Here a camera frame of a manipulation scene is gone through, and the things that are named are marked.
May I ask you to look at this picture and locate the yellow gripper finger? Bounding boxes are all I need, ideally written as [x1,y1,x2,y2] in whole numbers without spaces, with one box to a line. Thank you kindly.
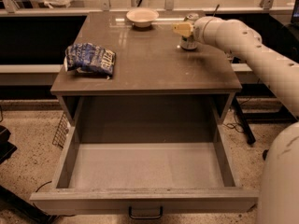
[172,21,193,37]

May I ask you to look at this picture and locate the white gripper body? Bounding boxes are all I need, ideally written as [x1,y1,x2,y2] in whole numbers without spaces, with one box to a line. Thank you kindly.
[192,16,223,45]

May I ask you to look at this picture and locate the silver green 7up can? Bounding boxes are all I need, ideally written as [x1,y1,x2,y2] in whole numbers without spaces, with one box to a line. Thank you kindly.
[179,12,200,51]

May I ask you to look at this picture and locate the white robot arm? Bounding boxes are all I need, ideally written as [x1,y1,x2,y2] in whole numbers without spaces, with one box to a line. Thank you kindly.
[172,16,299,224]

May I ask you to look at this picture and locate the open grey top drawer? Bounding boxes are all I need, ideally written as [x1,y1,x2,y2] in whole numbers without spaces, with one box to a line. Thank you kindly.
[30,95,258,215]

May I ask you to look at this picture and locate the white ceramic bowl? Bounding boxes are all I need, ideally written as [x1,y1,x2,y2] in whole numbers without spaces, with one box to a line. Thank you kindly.
[126,7,159,28]

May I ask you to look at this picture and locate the blue chip bag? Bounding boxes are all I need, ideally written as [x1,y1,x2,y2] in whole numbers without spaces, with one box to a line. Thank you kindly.
[64,43,116,78]

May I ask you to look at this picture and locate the black table leg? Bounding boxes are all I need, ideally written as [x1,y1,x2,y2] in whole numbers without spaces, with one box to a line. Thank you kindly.
[232,97,256,146]

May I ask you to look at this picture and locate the black equipment at left edge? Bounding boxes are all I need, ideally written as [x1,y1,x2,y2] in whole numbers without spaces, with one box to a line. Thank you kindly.
[0,125,17,164]

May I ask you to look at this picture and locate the black wire mesh rack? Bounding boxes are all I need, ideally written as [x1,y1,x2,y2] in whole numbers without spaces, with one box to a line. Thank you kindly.
[52,114,70,148]

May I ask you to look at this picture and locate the black drawer handle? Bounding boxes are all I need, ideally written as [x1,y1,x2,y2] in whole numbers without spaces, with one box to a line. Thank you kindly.
[128,206,164,220]

